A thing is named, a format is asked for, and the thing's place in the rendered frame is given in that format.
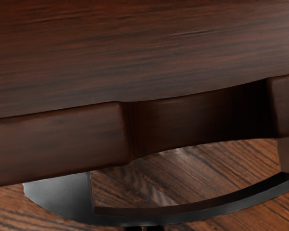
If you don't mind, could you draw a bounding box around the dark brown wooden cabinet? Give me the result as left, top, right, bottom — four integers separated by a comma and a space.
0, 0, 289, 227

